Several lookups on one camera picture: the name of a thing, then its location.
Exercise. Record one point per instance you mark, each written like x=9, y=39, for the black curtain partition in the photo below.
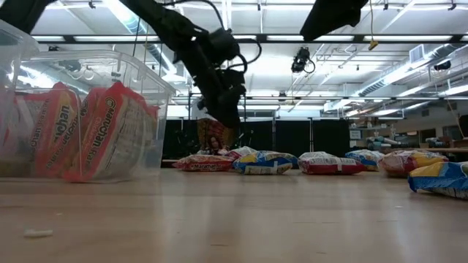
x=292, y=139

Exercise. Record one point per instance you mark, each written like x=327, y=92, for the black aluminium rig frame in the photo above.
x=359, y=38

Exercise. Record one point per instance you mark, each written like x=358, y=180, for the blue Maruchan ramen pack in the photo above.
x=442, y=177
x=365, y=157
x=263, y=162

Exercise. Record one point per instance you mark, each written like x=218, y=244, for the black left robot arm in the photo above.
x=172, y=25

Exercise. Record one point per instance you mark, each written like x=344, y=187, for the colourful patterned tapestry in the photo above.
x=208, y=133

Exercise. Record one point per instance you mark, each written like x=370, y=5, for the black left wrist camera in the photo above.
x=223, y=45

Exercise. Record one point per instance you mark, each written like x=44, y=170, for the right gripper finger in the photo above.
x=332, y=18

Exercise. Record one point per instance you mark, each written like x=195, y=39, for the wooden workbench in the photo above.
x=438, y=150

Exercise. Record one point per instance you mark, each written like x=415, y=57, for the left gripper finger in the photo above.
x=217, y=116
x=232, y=117

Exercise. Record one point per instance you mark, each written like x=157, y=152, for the black overhead camera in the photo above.
x=300, y=60

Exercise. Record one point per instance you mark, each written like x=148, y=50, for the red Maruchan ramen pack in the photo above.
x=409, y=162
x=243, y=151
x=329, y=164
x=204, y=164

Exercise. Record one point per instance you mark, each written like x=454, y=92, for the silver air duct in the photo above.
x=449, y=49

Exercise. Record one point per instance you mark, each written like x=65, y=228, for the person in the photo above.
x=215, y=144

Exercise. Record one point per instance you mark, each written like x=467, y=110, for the yellow hanging tag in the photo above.
x=373, y=45

